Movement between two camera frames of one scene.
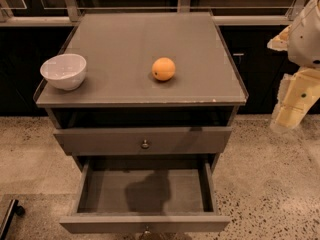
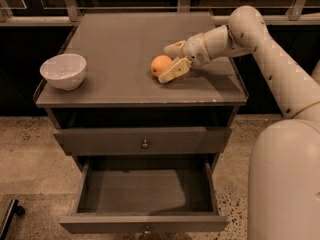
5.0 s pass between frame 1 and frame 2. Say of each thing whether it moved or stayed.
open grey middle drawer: stayed
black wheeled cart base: stayed
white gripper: moved
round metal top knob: stayed
